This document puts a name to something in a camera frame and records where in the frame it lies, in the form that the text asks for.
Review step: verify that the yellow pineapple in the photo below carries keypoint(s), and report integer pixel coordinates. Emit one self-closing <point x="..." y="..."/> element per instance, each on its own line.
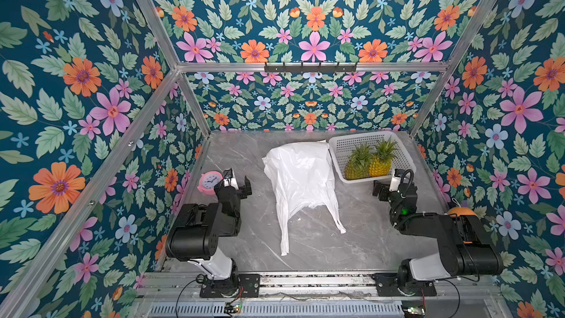
<point x="383" y="155"/>

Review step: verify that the green pineapple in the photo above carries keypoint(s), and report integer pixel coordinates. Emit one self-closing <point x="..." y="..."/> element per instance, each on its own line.
<point x="359" y="162"/>

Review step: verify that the white perforated plastic basket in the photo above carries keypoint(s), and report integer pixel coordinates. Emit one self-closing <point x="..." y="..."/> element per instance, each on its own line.
<point x="341" y="148"/>

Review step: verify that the white plastic bag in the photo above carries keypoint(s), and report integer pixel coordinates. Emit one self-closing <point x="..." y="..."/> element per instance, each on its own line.
<point x="302" y="176"/>

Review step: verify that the orange plush toy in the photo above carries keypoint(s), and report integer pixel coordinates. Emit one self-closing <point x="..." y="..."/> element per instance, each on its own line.
<point x="460" y="211"/>

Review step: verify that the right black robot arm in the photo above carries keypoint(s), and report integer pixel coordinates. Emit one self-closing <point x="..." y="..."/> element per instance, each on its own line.
<point x="464" y="247"/>

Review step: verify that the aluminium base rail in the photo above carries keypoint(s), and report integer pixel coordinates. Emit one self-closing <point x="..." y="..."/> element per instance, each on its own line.
<point x="455" y="297"/>

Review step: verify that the pink alarm clock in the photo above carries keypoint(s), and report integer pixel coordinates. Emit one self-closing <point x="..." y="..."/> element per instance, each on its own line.
<point x="208" y="182"/>

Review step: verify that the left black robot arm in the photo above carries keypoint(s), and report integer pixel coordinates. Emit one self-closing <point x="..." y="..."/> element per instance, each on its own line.
<point x="195" y="234"/>

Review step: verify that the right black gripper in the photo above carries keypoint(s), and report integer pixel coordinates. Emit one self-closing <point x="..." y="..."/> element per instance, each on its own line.
<point x="382" y="190"/>

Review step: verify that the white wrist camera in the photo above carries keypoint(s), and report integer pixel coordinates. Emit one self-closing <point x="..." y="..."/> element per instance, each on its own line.
<point x="229" y="179"/>
<point x="400" y="177"/>

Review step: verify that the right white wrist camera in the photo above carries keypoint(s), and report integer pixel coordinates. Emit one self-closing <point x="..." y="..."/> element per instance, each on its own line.
<point x="400" y="177"/>

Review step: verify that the white vented cable duct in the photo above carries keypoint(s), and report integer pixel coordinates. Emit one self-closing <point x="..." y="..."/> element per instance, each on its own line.
<point x="277" y="309"/>

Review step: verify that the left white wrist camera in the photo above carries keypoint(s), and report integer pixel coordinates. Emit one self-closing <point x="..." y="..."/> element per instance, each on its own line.
<point x="229" y="179"/>

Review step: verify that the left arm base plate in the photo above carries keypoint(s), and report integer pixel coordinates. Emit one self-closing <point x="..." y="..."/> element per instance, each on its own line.
<point x="237" y="286"/>

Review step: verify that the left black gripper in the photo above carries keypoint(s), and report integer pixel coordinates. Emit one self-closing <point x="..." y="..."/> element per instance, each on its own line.
<point x="240" y="187"/>

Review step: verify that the black hook rail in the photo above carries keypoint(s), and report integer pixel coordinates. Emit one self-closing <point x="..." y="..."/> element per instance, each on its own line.
<point x="299" y="68"/>

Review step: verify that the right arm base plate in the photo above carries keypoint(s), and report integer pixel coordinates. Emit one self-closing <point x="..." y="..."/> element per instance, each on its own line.
<point x="393" y="285"/>

